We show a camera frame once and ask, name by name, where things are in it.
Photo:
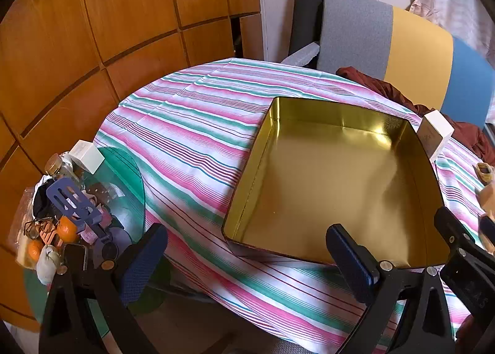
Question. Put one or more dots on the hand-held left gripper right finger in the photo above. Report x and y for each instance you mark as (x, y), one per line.
(352, 265)

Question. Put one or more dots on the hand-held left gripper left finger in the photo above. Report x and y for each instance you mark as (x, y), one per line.
(141, 273)

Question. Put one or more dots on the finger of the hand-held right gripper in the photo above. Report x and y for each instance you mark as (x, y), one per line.
(458, 242)
(488, 232)

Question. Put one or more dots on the yellow knitted basket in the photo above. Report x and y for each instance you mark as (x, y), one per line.
(484, 171)

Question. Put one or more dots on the gold metal tin box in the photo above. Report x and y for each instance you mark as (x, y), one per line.
(328, 184)

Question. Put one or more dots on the black phone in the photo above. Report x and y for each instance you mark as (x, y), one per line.
(75, 257)

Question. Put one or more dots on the orange tangerine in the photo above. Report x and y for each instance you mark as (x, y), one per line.
(35, 249)
(67, 229)

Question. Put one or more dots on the white cloth pouch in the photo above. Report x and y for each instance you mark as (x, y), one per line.
(48, 263)

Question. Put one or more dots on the green glass turntable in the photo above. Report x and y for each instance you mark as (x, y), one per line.
(123, 172)

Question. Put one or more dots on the purple slotted spatula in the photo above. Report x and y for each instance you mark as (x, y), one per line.
(67, 197)

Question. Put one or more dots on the small white carton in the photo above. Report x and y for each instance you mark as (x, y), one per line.
(437, 130)

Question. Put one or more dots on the white cube box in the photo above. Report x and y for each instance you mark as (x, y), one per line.
(88, 155)

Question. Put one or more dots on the clear plastic bag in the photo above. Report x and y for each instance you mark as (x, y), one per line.
(21, 222)

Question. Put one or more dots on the glass jar with cork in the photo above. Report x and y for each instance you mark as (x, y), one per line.
(58, 168)

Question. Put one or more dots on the striped tablecloth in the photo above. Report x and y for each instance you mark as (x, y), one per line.
(185, 137)

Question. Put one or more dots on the dark red cloth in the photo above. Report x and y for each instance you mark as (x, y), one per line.
(386, 87)

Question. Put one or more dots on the grey yellow blue chair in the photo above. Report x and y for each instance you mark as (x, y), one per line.
(417, 45)

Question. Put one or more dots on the white foam piece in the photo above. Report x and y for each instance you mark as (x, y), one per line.
(301, 54)

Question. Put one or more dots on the black rolled mat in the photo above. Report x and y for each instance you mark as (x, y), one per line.
(305, 10)

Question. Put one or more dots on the wooden panel cabinet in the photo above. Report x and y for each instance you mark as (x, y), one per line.
(116, 10)

